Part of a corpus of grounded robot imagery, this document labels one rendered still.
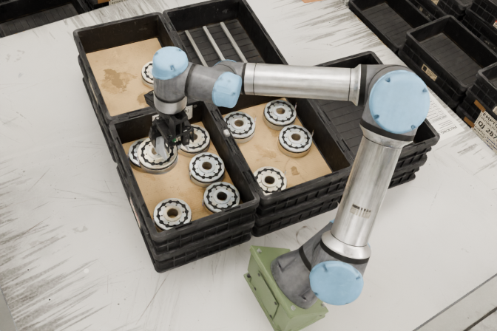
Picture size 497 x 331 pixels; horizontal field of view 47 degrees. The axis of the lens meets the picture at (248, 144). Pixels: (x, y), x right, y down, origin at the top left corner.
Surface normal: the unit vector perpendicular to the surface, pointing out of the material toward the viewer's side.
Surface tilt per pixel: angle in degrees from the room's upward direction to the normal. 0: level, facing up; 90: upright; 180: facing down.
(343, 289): 62
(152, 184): 0
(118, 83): 0
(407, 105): 47
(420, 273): 0
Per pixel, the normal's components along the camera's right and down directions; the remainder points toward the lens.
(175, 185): 0.10, -0.59
